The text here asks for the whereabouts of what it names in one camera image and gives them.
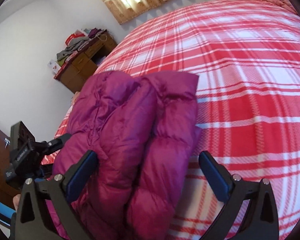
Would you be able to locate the magenta puffer jacket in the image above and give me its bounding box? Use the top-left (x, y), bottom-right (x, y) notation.
top-left (52, 71), bottom-right (200, 239)

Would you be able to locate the pile of clothes on desk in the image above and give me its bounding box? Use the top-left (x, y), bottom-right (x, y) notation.
top-left (56, 28), bottom-right (106, 61)

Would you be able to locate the person's left hand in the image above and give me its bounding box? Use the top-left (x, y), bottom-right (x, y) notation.
top-left (13, 194), bottom-right (21, 211)

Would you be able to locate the brown wooden door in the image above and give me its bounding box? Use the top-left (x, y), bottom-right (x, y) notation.
top-left (0, 119), bottom-right (20, 203)

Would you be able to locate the brown wooden desk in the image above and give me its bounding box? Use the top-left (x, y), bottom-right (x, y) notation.
top-left (54, 31), bottom-right (117, 93)

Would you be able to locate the white card on desk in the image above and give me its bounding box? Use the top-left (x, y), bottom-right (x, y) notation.
top-left (47, 60), bottom-right (61, 74)

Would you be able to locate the red white box on desk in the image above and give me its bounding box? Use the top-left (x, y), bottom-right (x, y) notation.
top-left (65, 30), bottom-right (87, 46)

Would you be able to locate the red white plaid bed sheet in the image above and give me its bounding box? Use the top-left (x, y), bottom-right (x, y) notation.
top-left (41, 0), bottom-right (300, 240)

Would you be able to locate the silver door handle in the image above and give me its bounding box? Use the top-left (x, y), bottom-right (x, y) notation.
top-left (4, 138), bottom-right (10, 148)

